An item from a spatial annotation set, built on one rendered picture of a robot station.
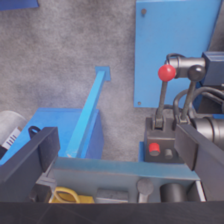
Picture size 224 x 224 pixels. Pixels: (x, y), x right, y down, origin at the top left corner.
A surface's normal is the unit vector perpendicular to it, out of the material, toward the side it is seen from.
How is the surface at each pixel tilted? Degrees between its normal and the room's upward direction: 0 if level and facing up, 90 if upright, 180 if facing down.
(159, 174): 90
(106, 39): 0
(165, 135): 90
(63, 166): 90
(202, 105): 0
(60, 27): 0
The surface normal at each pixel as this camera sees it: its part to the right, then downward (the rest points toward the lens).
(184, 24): -0.12, 0.65
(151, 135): -0.07, -0.77
